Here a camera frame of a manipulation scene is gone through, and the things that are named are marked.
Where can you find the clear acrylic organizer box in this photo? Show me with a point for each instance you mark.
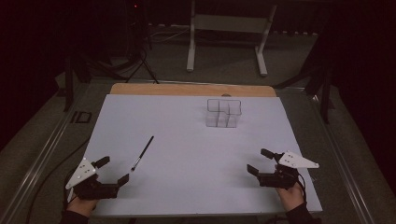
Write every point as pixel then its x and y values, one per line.
pixel 223 113

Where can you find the black metal stand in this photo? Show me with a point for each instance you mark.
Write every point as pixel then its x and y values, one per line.
pixel 326 99

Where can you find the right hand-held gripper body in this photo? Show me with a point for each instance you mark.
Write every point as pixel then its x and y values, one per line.
pixel 280 180

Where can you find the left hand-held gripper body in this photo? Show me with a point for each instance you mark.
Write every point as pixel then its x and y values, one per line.
pixel 93 190

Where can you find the person's left hand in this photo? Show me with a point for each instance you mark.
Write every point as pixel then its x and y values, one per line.
pixel 80 206

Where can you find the white metal stand frame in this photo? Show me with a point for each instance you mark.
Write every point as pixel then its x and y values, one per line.
pixel 229 23

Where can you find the black tripod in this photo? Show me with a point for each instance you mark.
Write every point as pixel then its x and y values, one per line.
pixel 141 59

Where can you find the person's right hand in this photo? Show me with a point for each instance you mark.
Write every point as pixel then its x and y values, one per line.
pixel 291 197

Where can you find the white table board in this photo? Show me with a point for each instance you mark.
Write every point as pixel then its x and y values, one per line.
pixel 186 155

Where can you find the black makeup brush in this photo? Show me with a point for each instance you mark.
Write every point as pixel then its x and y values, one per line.
pixel 143 153

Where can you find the metal floor rail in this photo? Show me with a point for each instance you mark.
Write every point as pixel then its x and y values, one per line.
pixel 34 168
pixel 342 168

